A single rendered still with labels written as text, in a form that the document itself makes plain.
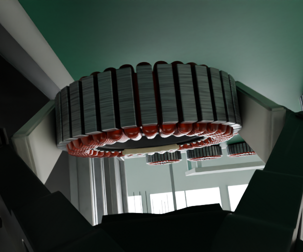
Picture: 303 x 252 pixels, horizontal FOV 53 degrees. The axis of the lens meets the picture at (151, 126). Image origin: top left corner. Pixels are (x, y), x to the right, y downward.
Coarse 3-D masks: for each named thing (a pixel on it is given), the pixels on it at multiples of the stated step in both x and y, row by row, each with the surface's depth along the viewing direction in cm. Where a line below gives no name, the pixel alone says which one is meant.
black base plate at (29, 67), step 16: (0, 32) 19; (0, 48) 19; (16, 48) 21; (0, 64) 20; (16, 64) 21; (32, 64) 24; (0, 80) 22; (16, 80) 23; (32, 80) 24; (48, 80) 28; (0, 96) 26; (16, 96) 26; (32, 96) 27; (48, 96) 27; (0, 112) 30; (16, 112) 31; (32, 112) 32; (16, 128) 38
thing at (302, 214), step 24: (288, 120) 13; (288, 144) 11; (264, 168) 9; (288, 168) 9; (264, 192) 7; (288, 192) 7; (240, 216) 6; (264, 216) 6; (288, 216) 6; (216, 240) 5; (240, 240) 5; (264, 240) 5; (288, 240) 5
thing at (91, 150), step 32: (128, 64) 15; (160, 64) 14; (192, 64) 15; (64, 96) 16; (96, 96) 15; (128, 96) 14; (160, 96) 14; (192, 96) 14; (224, 96) 16; (64, 128) 16; (96, 128) 14; (128, 128) 14; (160, 128) 14; (192, 128) 15; (224, 128) 16
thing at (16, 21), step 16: (0, 0) 17; (16, 0) 17; (0, 16) 18; (16, 16) 19; (16, 32) 20; (32, 32) 21; (32, 48) 23; (48, 48) 23; (48, 64) 26; (64, 80) 30
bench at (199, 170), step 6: (198, 162) 326; (246, 162) 323; (252, 162) 323; (258, 162) 323; (198, 168) 321; (204, 168) 321; (210, 168) 321; (216, 168) 321; (222, 168) 321; (228, 168) 321; (234, 168) 324; (240, 168) 345; (246, 168) 368; (252, 168) 395; (186, 174) 394; (192, 174) 385
